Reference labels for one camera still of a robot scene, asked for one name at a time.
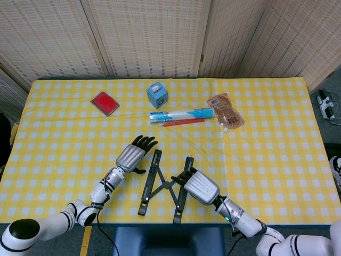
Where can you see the red card wallet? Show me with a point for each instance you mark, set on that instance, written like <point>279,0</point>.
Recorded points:
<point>104,103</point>

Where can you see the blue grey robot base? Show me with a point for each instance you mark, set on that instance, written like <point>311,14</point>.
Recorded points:
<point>167,240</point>

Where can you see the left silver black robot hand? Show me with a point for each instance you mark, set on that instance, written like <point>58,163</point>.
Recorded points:
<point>130,157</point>

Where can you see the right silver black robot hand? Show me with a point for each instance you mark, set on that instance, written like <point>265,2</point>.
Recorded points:
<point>202,186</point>

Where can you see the blue cube cardboard box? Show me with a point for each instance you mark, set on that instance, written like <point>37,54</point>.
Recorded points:
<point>157,97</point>

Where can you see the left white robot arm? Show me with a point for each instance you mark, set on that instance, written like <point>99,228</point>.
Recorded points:
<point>53,226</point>

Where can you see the beige woven folding screen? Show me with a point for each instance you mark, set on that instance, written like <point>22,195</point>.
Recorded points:
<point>149,37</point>

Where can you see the white black sneaker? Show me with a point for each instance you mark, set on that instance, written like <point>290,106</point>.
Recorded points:
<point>336,170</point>

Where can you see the yellow white checkered tablecloth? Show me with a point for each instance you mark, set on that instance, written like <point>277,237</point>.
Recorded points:
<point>266,165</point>

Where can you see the red pen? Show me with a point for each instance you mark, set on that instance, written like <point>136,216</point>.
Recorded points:
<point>186,121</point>

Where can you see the blue white tube package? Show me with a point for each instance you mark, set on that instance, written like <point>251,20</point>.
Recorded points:
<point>183,114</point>

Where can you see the brown spouted refill pouch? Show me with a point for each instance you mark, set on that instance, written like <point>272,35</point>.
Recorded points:
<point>226,112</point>

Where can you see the black folding laptop stand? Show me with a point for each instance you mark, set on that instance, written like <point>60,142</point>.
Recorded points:
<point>149,186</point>

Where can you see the black bulky object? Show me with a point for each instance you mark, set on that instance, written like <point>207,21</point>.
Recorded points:
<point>4,138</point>

